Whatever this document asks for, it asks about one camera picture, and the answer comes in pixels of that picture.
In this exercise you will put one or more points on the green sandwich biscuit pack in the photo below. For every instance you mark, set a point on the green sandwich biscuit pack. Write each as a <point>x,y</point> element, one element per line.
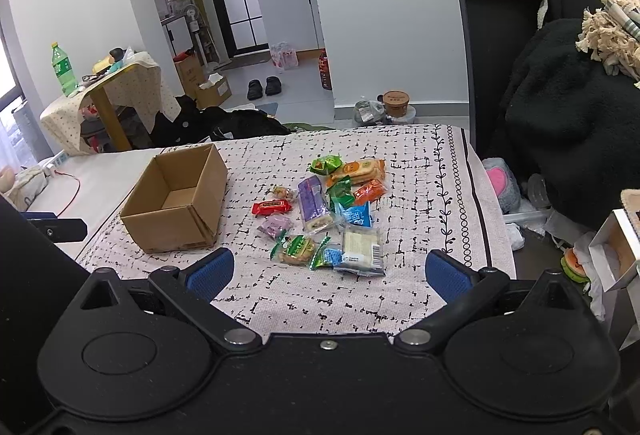
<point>293,250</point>

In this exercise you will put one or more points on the plush toy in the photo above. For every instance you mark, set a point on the plush toy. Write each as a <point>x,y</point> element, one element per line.
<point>7,179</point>

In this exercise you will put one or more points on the black slipper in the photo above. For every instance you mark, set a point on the black slipper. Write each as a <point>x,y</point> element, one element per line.
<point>255,90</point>
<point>273,86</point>

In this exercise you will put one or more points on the small clear candy packet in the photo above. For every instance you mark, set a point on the small clear candy packet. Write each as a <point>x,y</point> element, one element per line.
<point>282,193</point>

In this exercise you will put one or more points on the orange snack packet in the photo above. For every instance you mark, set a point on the orange snack packet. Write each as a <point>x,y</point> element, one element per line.
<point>371,191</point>

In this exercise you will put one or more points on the dark green snack packet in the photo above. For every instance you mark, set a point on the dark green snack packet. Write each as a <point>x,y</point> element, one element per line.
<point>340,194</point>

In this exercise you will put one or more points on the black slipper right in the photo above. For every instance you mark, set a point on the black slipper right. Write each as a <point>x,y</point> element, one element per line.
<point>273,86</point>

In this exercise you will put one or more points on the plastic bag by wall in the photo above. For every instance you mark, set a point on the plastic bag by wall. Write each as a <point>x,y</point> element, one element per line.
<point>369,113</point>

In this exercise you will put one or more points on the orange cracker pack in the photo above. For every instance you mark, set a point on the orange cracker pack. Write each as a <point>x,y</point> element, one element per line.
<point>359,172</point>

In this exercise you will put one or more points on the white cracker snack pack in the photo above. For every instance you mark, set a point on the white cracker snack pack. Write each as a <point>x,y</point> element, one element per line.
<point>361,252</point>

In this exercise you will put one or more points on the purple wafer pack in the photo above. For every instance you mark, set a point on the purple wafer pack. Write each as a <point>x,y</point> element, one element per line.
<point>315,213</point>

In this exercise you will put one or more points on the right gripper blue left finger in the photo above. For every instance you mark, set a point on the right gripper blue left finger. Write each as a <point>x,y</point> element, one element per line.
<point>188,293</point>

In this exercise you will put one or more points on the white open box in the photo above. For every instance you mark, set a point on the white open box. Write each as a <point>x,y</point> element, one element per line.
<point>614,251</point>

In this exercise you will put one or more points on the pink plastic bag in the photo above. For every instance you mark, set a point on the pink plastic bag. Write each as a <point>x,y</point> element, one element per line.
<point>283,56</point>

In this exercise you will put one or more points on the black chair with clothes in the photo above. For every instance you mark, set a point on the black chair with clothes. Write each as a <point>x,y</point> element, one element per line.
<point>545,99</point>

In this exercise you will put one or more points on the light green snack packet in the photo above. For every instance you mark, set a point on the light green snack packet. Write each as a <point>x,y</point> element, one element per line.
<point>325,165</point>

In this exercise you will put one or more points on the open cardboard box on floor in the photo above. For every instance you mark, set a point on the open cardboard box on floor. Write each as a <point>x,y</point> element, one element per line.
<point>213,92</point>

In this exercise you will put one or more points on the white kitchen cabinet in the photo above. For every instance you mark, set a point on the white kitchen cabinet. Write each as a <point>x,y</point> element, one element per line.
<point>293,22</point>

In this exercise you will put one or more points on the doll figure on table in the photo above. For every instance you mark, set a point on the doll figure on table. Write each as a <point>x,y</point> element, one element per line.
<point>117,54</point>

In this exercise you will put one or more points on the black slipper left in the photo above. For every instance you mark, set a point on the black slipper left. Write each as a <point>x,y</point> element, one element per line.
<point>255,90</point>

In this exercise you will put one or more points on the tall cardboard box on floor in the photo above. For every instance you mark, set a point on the tall cardboard box on floor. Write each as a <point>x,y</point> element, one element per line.
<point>190,73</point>

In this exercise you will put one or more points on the blue snack bag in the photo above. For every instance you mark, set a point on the blue snack bag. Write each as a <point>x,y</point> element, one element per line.
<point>354,215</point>

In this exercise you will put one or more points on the small table with dotted cloth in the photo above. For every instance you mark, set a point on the small table with dotted cloth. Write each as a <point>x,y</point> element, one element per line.
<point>139,84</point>

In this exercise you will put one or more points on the brown lidded tub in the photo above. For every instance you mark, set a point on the brown lidded tub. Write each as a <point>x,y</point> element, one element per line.
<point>395,103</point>

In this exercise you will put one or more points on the red oil bottle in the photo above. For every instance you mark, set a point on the red oil bottle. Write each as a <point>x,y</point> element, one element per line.
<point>324,71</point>

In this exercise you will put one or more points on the small blue snack packet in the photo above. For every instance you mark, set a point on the small blue snack packet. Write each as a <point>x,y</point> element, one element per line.
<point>328,255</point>

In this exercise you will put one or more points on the brown cardboard box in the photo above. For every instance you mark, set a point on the brown cardboard box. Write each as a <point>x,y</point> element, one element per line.
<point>176,204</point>

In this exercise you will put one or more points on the black clothes pile on floor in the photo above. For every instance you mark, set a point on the black clothes pile on floor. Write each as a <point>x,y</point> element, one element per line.
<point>193,125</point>

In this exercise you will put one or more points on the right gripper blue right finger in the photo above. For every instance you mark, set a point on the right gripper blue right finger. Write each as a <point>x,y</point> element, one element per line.
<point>467,293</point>

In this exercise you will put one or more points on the red chocolate bar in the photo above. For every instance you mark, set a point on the red chocolate bar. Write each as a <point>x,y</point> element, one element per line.
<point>269,207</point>

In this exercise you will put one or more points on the green soda bottle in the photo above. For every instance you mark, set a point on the green soda bottle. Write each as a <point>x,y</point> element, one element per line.
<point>63,70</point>

